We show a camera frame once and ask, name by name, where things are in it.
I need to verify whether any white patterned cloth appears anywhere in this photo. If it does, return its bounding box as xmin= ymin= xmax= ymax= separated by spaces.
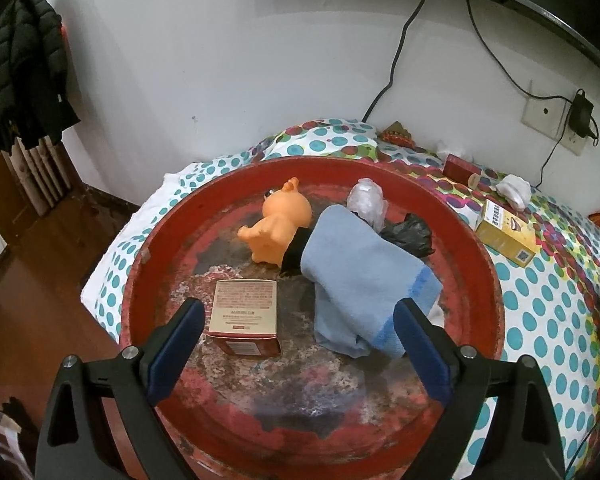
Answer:
xmin=0 ymin=397 xmax=38 ymax=480

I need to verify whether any rolled white sock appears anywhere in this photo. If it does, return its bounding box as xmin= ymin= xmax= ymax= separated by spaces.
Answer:
xmin=495 ymin=175 xmax=532 ymax=210

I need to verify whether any orange rubber toy figure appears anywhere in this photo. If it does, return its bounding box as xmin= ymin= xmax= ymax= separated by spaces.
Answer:
xmin=237 ymin=177 xmax=313 ymax=265

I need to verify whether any clear plastic bag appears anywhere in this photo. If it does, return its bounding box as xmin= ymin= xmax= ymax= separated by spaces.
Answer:
xmin=346 ymin=177 xmax=388 ymax=231

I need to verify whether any black plug-in charger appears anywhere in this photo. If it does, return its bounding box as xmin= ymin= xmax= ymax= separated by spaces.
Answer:
xmin=567 ymin=90 xmax=599 ymax=146

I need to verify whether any black plastic bag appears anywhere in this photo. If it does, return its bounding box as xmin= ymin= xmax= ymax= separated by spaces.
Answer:
xmin=380 ymin=213 xmax=436 ymax=258

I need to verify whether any light blue sock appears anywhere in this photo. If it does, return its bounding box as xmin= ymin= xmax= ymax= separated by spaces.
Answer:
xmin=314 ymin=287 xmax=406 ymax=359
xmin=300 ymin=206 xmax=443 ymax=322

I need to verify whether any red round basin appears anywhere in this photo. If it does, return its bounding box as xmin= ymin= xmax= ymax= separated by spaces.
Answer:
xmin=119 ymin=156 xmax=506 ymax=478

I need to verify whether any small red box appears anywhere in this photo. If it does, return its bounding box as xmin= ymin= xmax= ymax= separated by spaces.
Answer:
xmin=442 ymin=153 xmax=482 ymax=189

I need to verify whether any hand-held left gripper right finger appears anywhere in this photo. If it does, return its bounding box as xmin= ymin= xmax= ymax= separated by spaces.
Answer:
xmin=392 ymin=297 xmax=567 ymax=480

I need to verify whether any white crumpled tissue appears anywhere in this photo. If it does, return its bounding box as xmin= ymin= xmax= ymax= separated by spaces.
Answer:
xmin=436 ymin=151 xmax=476 ymax=166

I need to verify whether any black puffer jacket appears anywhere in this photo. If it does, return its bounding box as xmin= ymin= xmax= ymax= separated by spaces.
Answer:
xmin=0 ymin=0 xmax=81 ymax=154

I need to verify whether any white wall power outlet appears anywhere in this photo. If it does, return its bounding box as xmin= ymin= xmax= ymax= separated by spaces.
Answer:
xmin=560 ymin=125 xmax=589 ymax=156

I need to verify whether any white radiator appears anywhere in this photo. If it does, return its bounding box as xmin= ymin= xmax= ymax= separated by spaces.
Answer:
xmin=10 ymin=135 xmax=74 ymax=218

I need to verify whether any thin black charger cable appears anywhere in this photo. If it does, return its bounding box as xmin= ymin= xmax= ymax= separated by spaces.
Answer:
xmin=539 ymin=134 xmax=567 ymax=192

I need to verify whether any yellow medicine box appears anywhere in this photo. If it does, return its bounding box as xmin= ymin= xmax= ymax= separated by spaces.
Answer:
xmin=475 ymin=199 xmax=543 ymax=267

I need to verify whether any white wall socket plate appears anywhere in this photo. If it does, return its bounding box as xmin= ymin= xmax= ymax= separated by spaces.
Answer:
xmin=522 ymin=80 xmax=572 ymax=139

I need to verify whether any black power cable with plug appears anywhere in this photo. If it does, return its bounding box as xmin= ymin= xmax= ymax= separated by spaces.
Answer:
xmin=465 ymin=0 xmax=581 ymax=106

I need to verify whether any black cable behind table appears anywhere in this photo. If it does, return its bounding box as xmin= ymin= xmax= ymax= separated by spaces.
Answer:
xmin=362 ymin=0 xmax=433 ymax=123

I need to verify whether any black sock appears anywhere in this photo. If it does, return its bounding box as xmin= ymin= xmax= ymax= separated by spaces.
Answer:
xmin=280 ymin=227 xmax=323 ymax=277

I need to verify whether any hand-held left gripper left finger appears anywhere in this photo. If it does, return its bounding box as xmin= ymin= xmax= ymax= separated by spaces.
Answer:
xmin=34 ymin=297 xmax=206 ymax=480

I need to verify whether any beige cosmetics box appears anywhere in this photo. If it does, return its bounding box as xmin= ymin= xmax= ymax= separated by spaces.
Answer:
xmin=206 ymin=279 xmax=282 ymax=358

